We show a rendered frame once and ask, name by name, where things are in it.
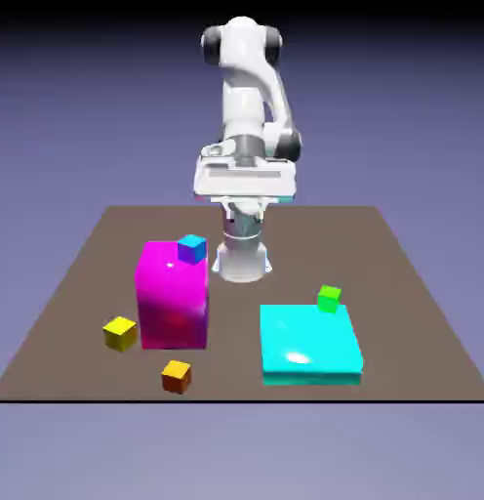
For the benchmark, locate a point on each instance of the large magenta box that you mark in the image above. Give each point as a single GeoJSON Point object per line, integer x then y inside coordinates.
{"type": "Point", "coordinates": [171, 297]}

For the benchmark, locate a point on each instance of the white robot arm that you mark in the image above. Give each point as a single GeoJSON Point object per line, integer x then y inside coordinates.
{"type": "Point", "coordinates": [242, 78]}

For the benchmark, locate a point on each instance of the small blue cube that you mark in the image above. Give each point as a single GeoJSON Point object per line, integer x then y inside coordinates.
{"type": "Point", "coordinates": [192, 249]}

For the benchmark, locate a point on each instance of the small orange cube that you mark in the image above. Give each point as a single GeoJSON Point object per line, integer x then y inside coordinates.
{"type": "Point", "coordinates": [176, 377]}

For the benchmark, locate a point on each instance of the small green cube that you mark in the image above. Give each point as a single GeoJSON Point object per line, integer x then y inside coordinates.
{"type": "Point", "coordinates": [329, 299]}

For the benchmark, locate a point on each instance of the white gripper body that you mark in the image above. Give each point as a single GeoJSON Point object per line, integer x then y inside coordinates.
{"type": "Point", "coordinates": [245, 179]}

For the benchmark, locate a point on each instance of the small yellow cube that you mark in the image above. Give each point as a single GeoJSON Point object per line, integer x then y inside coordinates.
{"type": "Point", "coordinates": [120, 334]}

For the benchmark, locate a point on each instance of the large cyan box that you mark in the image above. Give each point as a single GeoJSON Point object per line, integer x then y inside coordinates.
{"type": "Point", "coordinates": [308, 343]}

